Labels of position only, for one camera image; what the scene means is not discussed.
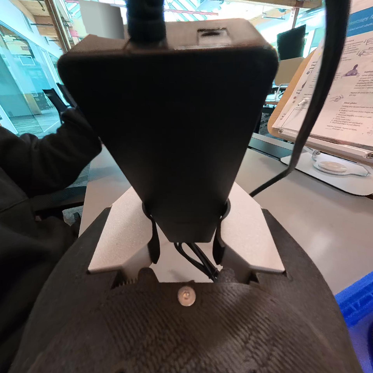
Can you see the person's dark clothed body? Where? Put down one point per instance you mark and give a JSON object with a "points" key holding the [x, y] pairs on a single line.
{"points": [[23, 262]]}

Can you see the person's left forearm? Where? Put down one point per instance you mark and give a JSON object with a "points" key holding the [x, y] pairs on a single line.
{"points": [[43, 157]]}

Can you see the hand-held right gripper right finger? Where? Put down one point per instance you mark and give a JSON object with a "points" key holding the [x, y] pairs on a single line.
{"points": [[250, 233]]}

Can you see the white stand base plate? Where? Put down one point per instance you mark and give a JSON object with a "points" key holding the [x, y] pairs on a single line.
{"points": [[349, 183]]}

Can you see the blue plastic bin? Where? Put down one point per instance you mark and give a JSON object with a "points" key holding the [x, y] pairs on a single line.
{"points": [[358, 306]]}

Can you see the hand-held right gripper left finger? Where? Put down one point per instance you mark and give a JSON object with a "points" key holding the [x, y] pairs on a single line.
{"points": [[116, 233]]}

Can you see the black multi-port usb hub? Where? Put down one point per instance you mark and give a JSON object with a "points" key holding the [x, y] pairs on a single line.
{"points": [[174, 131]]}

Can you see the wooden document holder with sheet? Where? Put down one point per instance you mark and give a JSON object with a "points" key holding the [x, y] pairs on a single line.
{"points": [[343, 102]]}

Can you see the black monitor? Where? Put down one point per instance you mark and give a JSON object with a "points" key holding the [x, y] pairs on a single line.
{"points": [[291, 43]]}

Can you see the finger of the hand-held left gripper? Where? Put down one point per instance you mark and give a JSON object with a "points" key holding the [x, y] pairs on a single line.
{"points": [[96, 43]]}

